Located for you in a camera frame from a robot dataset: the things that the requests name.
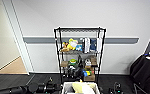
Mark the blue yellow green toy blocks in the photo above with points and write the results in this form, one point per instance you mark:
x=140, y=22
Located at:
x=86, y=73

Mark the narrow white box black edge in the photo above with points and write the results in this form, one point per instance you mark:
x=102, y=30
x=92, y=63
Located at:
x=83, y=45

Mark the grey clear plastic bag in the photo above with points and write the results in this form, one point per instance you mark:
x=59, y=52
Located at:
x=74, y=71

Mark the small flat cardboard box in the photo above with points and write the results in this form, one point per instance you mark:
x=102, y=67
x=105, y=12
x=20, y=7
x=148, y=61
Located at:
x=65, y=63

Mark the tall white box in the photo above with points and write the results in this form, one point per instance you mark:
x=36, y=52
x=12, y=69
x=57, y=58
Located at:
x=87, y=45

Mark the pale woven basket dark spots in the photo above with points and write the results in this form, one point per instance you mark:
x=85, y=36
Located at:
x=66, y=89

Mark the brown plush toy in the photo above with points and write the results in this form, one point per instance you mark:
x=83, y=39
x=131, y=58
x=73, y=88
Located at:
x=64, y=49

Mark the small blue toy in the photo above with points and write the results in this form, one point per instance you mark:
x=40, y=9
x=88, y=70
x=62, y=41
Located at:
x=78, y=48

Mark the pale yellow plush toy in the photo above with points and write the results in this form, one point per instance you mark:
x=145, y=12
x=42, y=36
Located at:
x=79, y=88

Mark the long cardboard box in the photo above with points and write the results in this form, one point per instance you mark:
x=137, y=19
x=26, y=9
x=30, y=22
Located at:
x=90, y=78

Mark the wide white box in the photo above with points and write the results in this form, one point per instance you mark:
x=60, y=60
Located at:
x=98, y=45

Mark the yellow and white plush toy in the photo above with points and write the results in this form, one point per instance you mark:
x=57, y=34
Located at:
x=72, y=44

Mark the blue bag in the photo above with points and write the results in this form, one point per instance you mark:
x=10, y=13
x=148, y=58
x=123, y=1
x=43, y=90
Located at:
x=93, y=45

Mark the white door frame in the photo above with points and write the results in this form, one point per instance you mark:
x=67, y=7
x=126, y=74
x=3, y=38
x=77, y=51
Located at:
x=17, y=33

